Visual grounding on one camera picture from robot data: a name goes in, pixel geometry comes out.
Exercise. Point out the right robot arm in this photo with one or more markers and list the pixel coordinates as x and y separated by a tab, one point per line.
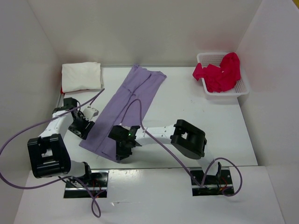
189	140

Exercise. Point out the white laundry basket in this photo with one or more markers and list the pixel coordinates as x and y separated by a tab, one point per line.
242	86

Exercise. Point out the white t shirt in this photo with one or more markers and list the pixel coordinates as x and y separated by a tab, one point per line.
81	76

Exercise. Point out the pink t shirt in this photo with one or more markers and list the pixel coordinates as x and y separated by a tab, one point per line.
220	78

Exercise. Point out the lavender t shirt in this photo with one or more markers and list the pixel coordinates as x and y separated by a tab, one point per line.
131	100

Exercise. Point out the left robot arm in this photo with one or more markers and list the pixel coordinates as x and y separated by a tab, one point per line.
48	154

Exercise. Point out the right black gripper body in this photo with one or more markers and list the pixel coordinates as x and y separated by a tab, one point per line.
122	149

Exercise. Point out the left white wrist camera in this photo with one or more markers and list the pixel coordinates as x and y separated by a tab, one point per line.
89	113

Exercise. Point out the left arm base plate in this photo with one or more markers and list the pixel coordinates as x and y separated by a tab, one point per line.
97	186

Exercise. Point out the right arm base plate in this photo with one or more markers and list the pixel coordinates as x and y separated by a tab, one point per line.
213	186

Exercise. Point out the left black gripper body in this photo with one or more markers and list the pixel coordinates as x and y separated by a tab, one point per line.
78	126

